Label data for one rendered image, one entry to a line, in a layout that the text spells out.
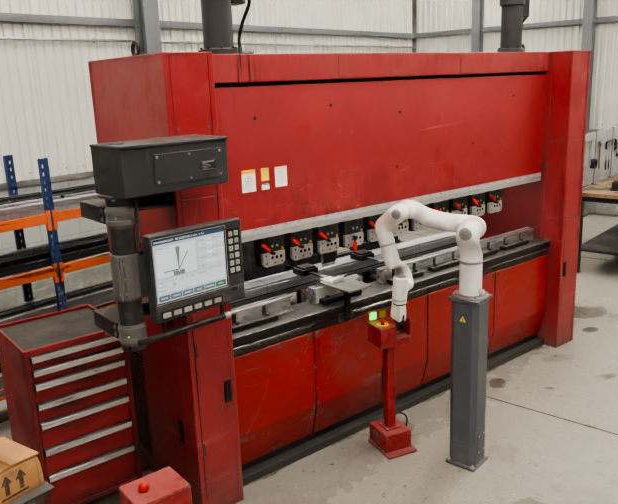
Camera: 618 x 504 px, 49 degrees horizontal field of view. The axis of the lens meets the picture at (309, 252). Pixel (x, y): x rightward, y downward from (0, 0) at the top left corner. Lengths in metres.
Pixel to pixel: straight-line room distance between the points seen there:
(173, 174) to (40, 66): 4.86
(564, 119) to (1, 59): 5.11
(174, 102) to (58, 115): 4.50
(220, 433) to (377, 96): 2.11
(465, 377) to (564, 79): 2.53
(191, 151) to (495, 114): 2.77
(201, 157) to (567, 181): 3.36
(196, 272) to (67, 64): 5.05
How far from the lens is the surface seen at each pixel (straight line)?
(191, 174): 2.75
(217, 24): 3.54
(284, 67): 3.64
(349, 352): 4.10
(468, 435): 3.96
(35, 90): 7.41
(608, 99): 10.99
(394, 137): 4.22
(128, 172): 2.61
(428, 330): 4.58
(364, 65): 4.01
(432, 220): 3.64
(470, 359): 3.76
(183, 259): 2.75
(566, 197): 5.48
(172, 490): 2.51
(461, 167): 4.74
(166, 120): 3.07
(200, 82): 3.14
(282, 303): 3.82
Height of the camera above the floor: 2.15
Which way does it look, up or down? 14 degrees down
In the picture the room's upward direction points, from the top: 2 degrees counter-clockwise
